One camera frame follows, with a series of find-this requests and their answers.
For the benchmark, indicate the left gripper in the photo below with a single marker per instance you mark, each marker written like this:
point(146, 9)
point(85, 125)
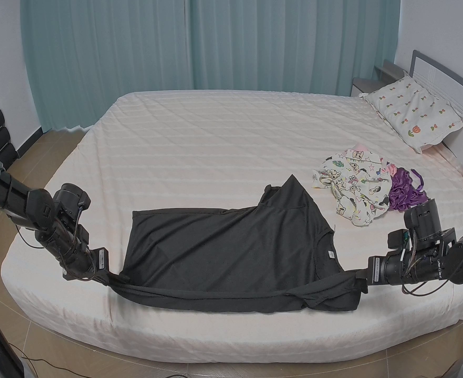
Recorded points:
point(83, 266)

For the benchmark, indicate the purple garment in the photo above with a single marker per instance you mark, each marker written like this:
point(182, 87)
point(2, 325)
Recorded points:
point(402, 195)

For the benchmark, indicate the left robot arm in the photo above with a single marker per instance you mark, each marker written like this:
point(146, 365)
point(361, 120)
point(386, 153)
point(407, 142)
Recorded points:
point(22, 203)

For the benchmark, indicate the white printed pillow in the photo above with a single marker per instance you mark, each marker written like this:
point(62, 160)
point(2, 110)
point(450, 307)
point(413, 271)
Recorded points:
point(412, 112)

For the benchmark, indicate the blue-green curtain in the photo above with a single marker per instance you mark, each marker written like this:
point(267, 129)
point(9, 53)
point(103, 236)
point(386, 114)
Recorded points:
point(117, 34)

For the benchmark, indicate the pink garment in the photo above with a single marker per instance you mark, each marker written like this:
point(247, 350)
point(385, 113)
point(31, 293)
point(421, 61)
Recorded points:
point(391, 169)

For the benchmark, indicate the bed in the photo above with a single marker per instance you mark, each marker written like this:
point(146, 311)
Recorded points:
point(215, 140)

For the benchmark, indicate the grey bedside table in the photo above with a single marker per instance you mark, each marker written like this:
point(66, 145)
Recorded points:
point(363, 85)

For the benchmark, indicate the black T-shirt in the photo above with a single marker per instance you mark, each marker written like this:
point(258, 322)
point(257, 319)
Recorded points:
point(215, 250)

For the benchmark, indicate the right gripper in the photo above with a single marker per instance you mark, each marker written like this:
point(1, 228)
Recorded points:
point(397, 270)

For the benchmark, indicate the white printed garment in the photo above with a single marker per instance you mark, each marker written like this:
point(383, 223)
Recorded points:
point(357, 187)

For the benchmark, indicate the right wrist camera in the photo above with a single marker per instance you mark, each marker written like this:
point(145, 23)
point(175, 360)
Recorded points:
point(397, 240)

